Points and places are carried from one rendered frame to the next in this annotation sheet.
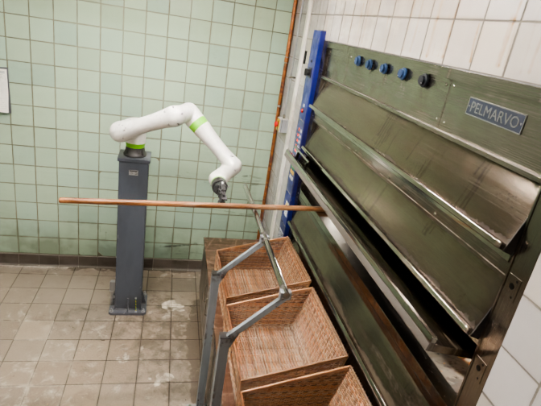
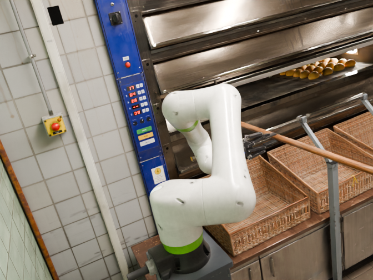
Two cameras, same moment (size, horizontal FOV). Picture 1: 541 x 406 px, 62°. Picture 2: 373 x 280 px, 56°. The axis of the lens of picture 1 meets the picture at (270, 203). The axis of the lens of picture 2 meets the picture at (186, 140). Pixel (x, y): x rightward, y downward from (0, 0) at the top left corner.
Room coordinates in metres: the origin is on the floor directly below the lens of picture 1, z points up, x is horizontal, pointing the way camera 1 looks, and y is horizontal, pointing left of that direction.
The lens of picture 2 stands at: (2.87, 1.82, 1.91)
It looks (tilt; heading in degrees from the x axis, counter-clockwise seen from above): 21 degrees down; 265
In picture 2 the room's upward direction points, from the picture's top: 12 degrees counter-clockwise
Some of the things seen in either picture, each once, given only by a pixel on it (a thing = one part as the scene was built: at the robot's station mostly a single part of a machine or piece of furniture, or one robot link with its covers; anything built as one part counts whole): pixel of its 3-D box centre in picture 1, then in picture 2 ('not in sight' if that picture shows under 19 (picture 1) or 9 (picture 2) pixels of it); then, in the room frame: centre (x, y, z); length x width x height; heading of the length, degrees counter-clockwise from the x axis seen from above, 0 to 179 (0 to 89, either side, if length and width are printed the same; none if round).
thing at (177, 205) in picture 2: (134, 132); (181, 213); (2.85, 0.95, 1.36); 0.16 x 0.13 x 0.19; 164
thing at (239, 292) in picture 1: (258, 274); (247, 199); (2.40, 0.00, 0.72); 0.56 x 0.49 x 0.28; 15
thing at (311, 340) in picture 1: (278, 340); (323, 166); (1.82, -0.15, 0.72); 0.56 x 0.49 x 0.28; 15
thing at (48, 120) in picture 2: (282, 124); (54, 124); (3.35, 0.01, 1.46); 0.10 x 0.07 x 0.10; 14
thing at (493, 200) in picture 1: (379, 130); (279, 1); (1.91, -0.40, 1.80); 1.79 x 0.11 x 0.19; 14
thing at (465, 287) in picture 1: (365, 187); (283, 43); (1.91, -0.40, 1.54); 1.79 x 0.11 x 0.19; 14
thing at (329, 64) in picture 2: not in sight; (308, 66); (1.46, -0.97, 1.21); 0.61 x 0.48 x 0.06; 104
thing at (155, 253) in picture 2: (135, 147); (168, 256); (2.91, 0.96, 1.23); 0.26 x 0.15 x 0.06; 15
